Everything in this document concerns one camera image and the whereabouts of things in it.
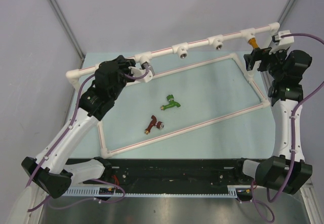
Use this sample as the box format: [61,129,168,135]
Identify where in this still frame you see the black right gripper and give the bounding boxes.
[244,44,289,80]

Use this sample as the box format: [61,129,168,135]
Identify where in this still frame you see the yellow water faucet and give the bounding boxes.
[248,37,260,50]

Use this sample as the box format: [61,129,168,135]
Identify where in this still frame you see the white PVC pipe frame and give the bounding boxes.
[65,21,280,158]

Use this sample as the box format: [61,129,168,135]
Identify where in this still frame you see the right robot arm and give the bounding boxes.
[233,48,312,195]

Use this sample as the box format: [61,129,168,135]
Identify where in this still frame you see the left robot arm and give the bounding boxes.
[21,55,136,199]

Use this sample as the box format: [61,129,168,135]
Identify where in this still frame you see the green water faucet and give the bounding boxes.
[160,95,181,110]

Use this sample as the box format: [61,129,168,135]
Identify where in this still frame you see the dark red water faucet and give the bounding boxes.
[144,115,164,135]

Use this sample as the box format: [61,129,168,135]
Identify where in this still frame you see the light blue table mat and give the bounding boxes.
[57,51,292,160]

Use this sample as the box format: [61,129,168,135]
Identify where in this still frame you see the aluminium frame post right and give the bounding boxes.
[260,0,308,58]

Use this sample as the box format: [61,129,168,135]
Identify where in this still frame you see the aluminium frame post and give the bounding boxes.
[260,0,308,58]
[47,0,85,62]

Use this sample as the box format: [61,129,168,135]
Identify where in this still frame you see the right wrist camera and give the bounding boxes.
[269,30,294,55]

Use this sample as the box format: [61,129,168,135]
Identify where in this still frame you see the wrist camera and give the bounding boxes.
[129,62,155,82]
[269,30,294,55]

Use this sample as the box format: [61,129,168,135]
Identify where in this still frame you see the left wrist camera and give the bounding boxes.
[129,62,155,82]

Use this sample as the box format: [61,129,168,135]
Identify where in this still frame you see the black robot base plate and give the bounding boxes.
[63,158,265,194]

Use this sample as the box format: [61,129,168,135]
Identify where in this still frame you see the aluminium frame post left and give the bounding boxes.
[47,0,85,62]

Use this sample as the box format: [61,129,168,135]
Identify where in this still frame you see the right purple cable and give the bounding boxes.
[253,33,324,222]

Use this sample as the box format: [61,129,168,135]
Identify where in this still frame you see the purple cable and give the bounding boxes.
[253,33,324,222]
[26,71,150,212]

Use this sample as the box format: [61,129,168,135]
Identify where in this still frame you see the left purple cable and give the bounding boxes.
[26,71,150,212]

